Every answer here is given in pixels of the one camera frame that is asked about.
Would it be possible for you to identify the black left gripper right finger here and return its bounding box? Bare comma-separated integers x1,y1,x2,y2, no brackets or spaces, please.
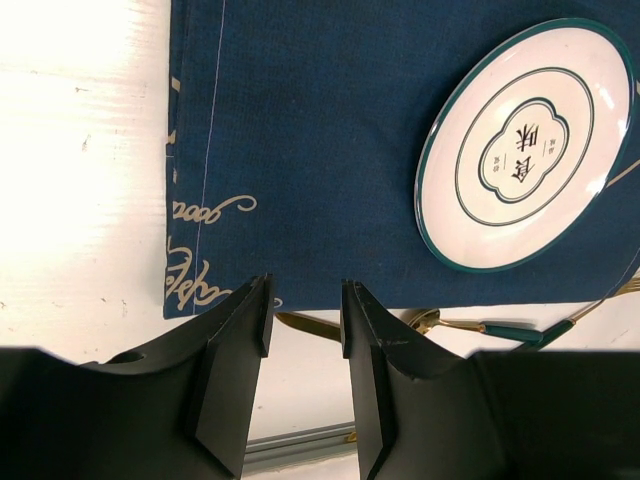
341,280,639,479

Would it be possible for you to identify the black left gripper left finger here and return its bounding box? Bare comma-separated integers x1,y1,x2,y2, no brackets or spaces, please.
1,275,274,479

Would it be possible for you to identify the gold spoon green handle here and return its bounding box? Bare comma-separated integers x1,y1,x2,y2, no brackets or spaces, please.
408,309,543,345

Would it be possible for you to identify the gold knife green handle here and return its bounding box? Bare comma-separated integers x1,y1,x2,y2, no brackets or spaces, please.
275,312,342,343

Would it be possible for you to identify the gold fork green handle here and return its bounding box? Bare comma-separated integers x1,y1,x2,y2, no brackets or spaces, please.
514,273,639,351

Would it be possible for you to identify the white plate green rim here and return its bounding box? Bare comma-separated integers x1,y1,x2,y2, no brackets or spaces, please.
414,18,636,273

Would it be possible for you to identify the blue fish-print placemat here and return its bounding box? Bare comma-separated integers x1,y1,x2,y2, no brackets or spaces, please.
163,1,639,319

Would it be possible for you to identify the aluminium front rail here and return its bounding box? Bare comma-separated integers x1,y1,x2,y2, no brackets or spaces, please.
244,422,356,470

